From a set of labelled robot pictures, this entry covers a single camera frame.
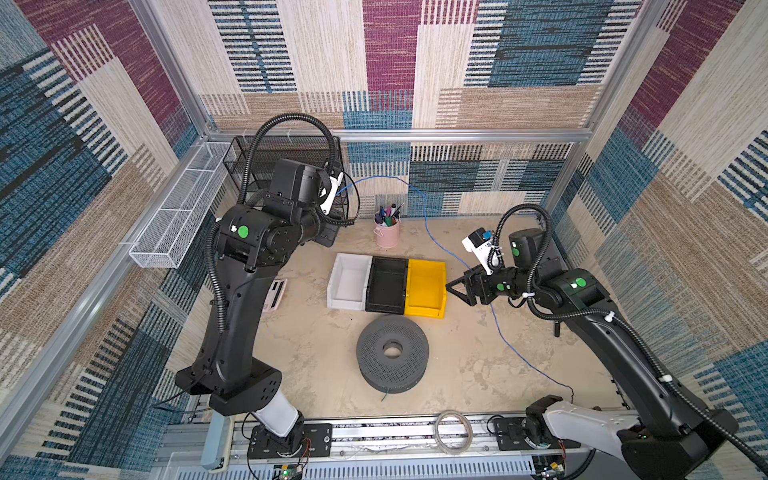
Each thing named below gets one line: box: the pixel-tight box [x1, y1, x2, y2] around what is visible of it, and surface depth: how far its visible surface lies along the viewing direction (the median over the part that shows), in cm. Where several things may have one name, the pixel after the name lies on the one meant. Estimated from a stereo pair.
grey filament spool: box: [356, 315, 430, 394], surface depth 85 cm
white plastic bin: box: [326, 253, 373, 311], surface depth 101 cm
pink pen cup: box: [373, 203, 404, 249], surface depth 108 cm
